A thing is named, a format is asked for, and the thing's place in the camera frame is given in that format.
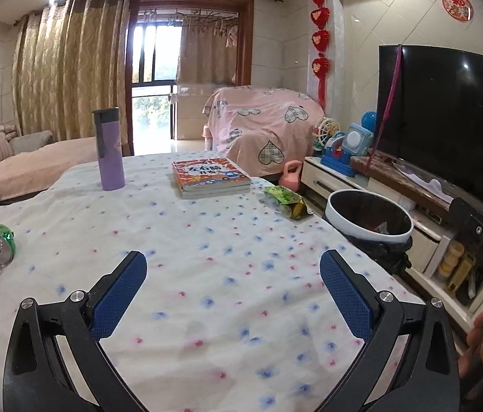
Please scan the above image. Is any pink plastic stool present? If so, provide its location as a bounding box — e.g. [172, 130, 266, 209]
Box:
[201, 122, 215, 152]

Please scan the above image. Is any brown door frame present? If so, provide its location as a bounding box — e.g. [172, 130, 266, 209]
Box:
[125, 0, 256, 156]

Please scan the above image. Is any pink kettlebell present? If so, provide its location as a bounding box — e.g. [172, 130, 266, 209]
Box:
[279, 160, 303, 192]

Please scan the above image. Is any white dotted tablecloth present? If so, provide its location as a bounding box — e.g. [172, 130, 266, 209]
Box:
[0, 151, 426, 412]

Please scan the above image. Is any beige cabinet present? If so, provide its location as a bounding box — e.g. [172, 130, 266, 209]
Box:
[175, 83, 222, 141]

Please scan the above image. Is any white television cabinet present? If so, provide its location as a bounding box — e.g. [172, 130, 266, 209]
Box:
[301, 154, 483, 335]

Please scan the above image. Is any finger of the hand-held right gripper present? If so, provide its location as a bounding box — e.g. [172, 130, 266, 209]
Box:
[449, 197, 483, 276]

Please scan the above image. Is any black flat television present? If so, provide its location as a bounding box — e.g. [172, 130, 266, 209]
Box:
[372, 44, 483, 241]

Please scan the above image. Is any red knot wall hanging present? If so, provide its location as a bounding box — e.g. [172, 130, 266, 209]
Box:
[310, 0, 331, 111]

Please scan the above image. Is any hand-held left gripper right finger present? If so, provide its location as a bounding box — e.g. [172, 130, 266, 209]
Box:
[319, 249, 461, 412]

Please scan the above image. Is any yellow box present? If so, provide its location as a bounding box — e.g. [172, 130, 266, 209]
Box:
[446, 251, 477, 298]

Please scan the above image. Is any light blue toy box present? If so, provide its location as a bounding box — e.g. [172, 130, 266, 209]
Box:
[344, 123, 374, 158]

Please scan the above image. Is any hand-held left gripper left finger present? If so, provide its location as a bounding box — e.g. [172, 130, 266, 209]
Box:
[2, 250, 148, 412]

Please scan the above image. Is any pink sofa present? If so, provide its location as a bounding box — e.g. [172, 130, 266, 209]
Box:
[0, 124, 101, 224]

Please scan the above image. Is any pink thin stick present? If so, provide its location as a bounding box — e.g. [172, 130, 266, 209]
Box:
[366, 45, 405, 178]

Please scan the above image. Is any wire wheel toy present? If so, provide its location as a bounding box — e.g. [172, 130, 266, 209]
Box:
[314, 117, 340, 156]

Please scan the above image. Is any stack of colourful books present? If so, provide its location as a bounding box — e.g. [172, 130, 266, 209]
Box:
[171, 159, 252, 200]

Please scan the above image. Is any white bin with black bag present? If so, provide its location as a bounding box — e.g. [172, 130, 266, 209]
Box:
[325, 189, 414, 275]

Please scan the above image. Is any green yellow snack packet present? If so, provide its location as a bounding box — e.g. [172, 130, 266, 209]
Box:
[265, 185, 315, 220]

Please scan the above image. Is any green drink can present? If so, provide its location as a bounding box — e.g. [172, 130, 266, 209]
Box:
[0, 224, 16, 267]

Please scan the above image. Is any blue toy machine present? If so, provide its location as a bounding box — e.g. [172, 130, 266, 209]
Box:
[321, 133, 369, 178]

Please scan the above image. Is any pink heart print cover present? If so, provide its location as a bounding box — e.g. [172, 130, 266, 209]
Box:
[202, 87, 327, 181]

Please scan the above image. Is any round red wall sticker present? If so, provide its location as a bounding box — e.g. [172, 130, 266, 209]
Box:
[441, 0, 474, 22]

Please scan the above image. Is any beige patterned curtain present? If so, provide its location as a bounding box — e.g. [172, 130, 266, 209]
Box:
[12, 0, 133, 158]

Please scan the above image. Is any white cloth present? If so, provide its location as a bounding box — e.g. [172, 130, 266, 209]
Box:
[396, 165, 449, 199]

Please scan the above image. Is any purple thermos bottle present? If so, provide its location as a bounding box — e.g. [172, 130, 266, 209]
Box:
[92, 107, 126, 191]

